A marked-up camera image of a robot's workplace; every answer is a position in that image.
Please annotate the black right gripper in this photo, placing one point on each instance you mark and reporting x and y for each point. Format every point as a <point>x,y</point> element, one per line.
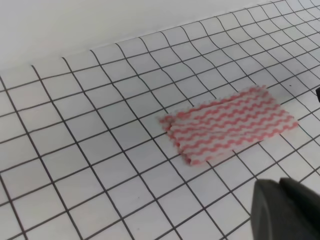
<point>318,93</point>

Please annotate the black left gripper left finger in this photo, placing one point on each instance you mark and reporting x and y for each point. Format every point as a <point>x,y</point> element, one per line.
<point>273,214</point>

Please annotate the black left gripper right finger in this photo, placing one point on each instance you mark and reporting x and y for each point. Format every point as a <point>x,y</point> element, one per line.
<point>306,200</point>

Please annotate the pink wavy striped towel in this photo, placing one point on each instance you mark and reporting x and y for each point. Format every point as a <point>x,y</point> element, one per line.
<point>209,130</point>

